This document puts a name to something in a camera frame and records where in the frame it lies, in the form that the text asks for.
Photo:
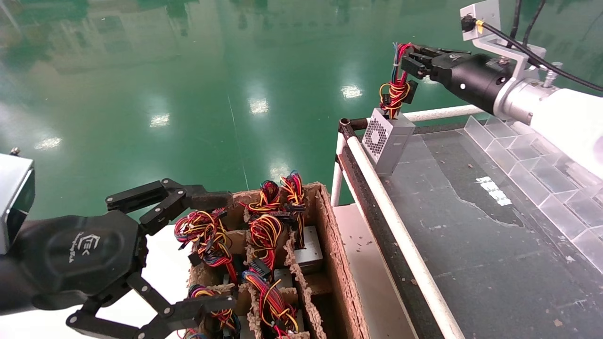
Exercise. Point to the white sticker strip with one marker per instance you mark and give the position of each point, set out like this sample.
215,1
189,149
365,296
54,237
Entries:
492,189

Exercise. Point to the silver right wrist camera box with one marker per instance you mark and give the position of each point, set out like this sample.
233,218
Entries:
487,12

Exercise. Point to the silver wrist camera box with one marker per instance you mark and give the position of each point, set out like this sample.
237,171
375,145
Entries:
487,12
14,197

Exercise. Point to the clear acrylic divided tray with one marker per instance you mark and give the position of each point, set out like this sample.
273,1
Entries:
532,179

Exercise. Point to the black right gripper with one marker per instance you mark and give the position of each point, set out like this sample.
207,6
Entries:
476,77

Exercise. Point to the white pipe table frame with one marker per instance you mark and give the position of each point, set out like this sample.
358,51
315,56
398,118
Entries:
399,230

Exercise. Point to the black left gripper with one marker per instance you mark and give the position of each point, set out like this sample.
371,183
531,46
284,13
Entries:
80,254

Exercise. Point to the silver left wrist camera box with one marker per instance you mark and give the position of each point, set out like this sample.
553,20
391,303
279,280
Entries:
14,197

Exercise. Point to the brown cardboard divider box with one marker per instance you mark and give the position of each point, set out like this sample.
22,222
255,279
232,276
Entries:
339,263

